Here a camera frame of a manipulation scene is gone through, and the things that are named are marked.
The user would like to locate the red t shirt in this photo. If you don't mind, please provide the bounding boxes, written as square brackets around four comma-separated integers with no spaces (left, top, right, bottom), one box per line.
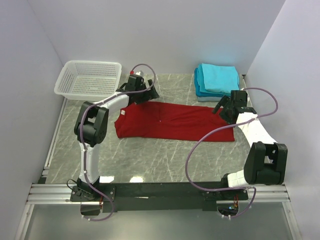
[114,101,227,141]

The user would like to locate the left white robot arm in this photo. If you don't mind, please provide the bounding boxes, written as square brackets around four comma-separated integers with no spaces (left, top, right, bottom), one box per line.
[74,73,159,193]

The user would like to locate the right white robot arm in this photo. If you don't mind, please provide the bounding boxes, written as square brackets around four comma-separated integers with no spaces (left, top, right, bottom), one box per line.
[212,87,288,188]

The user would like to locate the light turquoise folded shirt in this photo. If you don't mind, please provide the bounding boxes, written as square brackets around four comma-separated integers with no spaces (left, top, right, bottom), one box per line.
[197,63,240,95]

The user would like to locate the white plastic basket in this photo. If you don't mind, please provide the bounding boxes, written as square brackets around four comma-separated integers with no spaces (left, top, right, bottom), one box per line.
[54,60,122,102]

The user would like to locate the black base beam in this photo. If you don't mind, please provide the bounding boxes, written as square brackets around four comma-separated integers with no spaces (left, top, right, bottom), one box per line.
[70,182,249,213]

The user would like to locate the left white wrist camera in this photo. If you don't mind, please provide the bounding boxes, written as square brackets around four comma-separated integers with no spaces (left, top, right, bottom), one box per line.
[130,70,145,77]

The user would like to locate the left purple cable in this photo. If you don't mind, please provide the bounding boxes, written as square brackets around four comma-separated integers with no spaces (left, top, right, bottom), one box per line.
[80,64,157,223]

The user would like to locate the purple cable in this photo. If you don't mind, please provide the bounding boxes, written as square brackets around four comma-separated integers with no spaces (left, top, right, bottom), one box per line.
[185,87,279,219]
[80,64,157,223]

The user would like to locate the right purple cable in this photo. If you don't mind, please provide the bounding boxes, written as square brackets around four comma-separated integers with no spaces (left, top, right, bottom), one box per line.
[185,87,279,219]

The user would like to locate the left aluminium rail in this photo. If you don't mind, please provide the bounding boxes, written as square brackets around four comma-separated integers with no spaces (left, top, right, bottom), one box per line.
[15,99,80,240]

